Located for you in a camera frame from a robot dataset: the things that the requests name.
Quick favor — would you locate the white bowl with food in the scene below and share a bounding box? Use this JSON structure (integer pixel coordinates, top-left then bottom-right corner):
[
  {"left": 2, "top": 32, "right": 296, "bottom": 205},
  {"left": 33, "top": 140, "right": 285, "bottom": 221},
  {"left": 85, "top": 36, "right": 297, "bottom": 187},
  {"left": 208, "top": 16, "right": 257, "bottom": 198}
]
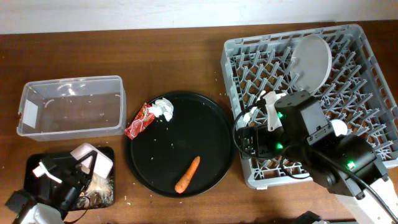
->
[{"left": 70, "top": 143, "right": 113, "bottom": 179}]

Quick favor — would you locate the white plastic fork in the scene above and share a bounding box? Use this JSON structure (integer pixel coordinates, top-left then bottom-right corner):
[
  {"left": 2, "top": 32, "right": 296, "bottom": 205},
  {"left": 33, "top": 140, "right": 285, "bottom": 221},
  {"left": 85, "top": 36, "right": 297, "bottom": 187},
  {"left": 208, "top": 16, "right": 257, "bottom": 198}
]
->
[{"left": 243, "top": 90, "right": 266, "bottom": 125}]

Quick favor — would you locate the red snack wrapper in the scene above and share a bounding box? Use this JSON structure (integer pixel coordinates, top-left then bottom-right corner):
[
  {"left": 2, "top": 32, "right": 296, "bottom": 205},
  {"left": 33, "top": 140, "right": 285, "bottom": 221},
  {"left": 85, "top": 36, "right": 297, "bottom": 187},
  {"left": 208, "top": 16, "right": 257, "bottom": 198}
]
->
[{"left": 124, "top": 103, "right": 155, "bottom": 140}]

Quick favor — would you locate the light blue cup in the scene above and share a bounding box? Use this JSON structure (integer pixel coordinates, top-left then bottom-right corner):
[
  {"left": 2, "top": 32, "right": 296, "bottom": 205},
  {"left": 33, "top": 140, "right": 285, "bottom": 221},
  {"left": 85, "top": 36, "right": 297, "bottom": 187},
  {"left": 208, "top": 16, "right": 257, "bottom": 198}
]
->
[{"left": 330, "top": 119, "right": 348, "bottom": 137}]

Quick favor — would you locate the white tissue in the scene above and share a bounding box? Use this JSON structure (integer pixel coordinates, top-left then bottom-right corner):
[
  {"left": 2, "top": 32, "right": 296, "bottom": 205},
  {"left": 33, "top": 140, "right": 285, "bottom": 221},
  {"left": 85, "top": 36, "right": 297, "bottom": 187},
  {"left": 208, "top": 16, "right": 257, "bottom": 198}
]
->
[{"left": 149, "top": 98, "right": 174, "bottom": 122}]

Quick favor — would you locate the orange carrot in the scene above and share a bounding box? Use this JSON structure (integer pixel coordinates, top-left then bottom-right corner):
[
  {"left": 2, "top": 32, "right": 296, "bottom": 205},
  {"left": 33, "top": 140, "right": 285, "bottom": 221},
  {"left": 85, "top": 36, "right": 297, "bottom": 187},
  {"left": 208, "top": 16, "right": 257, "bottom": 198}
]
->
[{"left": 175, "top": 156, "right": 200, "bottom": 194}]

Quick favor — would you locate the grey plate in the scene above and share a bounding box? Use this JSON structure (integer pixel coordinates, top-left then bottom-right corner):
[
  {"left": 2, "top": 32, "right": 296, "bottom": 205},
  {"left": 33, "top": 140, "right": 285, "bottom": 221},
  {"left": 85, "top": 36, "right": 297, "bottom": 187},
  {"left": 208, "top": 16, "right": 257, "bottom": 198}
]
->
[{"left": 290, "top": 34, "right": 332, "bottom": 93}]

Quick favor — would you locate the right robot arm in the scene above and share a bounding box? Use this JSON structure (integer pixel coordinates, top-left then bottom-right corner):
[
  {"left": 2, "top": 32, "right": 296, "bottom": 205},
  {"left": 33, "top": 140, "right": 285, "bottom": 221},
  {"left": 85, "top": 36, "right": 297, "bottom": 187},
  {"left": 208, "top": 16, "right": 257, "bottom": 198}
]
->
[{"left": 233, "top": 91, "right": 397, "bottom": 223}]

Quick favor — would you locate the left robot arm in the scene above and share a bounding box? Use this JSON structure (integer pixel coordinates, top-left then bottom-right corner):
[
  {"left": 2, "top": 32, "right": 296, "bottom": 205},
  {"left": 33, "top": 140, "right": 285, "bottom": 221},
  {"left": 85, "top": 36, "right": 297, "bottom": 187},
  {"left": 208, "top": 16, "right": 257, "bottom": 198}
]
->
[{"left": 5, "top": 151, "right": 98, "bottom": 223}]

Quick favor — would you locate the black rectangular tray bin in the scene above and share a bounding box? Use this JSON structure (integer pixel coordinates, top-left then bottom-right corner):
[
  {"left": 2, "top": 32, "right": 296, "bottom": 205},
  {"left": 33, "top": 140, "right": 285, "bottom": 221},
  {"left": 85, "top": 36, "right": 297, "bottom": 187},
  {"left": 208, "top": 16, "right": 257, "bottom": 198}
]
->
[{"left": 23, "top": 146, "right": 116, "bottom": 212}]

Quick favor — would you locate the food scraps pile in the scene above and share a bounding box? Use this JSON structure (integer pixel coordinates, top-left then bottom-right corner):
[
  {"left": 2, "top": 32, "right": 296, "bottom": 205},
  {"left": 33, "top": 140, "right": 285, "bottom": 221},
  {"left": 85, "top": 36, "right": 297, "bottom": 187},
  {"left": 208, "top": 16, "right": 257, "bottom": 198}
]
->
[{"left": 76, "top": 175, "right": 114, "bottom": 209}]

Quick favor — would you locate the clear plastic bin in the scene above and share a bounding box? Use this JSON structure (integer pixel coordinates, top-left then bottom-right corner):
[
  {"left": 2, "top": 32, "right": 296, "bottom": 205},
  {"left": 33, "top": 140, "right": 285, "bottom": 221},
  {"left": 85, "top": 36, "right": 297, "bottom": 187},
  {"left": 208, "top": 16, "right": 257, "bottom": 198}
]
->
[{"left": 17, "top": 75, "right": 127, "bottom": 141}]

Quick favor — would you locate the round black serving tray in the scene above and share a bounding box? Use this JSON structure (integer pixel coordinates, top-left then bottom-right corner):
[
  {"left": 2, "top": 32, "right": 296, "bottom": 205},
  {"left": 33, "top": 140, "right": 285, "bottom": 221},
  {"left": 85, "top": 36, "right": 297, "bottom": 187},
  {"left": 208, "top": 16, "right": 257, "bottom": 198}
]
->
[{"left": 125, "top": 91, "right": 236, "bottom": 198}]

